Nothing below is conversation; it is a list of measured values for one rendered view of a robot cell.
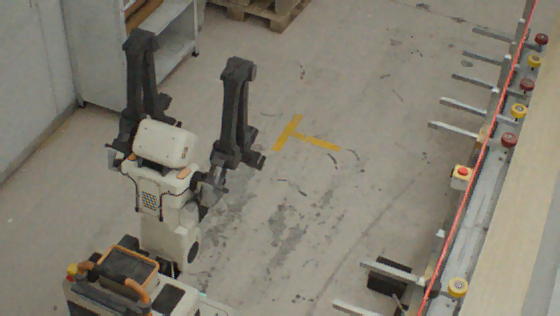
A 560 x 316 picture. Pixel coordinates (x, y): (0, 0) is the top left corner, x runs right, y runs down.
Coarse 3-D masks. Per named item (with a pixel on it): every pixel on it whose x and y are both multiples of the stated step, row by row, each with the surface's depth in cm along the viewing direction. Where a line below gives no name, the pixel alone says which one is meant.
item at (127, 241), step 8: (120, 240) 336; (128, 240) 336; (136, 240) 337; (128, 248) 333; (136, 248) 338; (144, 248) 329; (160, 256) 326; (168, 264) 327; (176, 264) 339; (168, 272) 331; (176, 272) 342
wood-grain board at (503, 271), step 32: (544, 64) 421; (544, 96) 399; (544, 128) 380; (512, 160) 361; (544, 160) 362; (512, 192) 345; (544, 192) 346; (512, 224) 331; (544, 224) 332; (480, 256) 317; (512, 256) 318; (480, 288) 305; (512, 288) 305
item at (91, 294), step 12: (84, 276) 301; (72, 288) 292; (84, 288) 300; (96, 288) 298; (96, 300) 289; (108, 300) 288; (120, 300) 295; (120, 312) 286; (132, 312) 292; (144, 312) 293
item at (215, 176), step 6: (210, 168) 302; (216, 168) 301; (222, 168) 301; (204, 174) 303; (210, 174) 300; (216, 174) 300; (222, 174) 301; (198, 180) 300; (204, 180) 300; (210, 180) 299; (216, 180) 300; (222, 180) 301; (216, 186) 298; (222, 186) 299
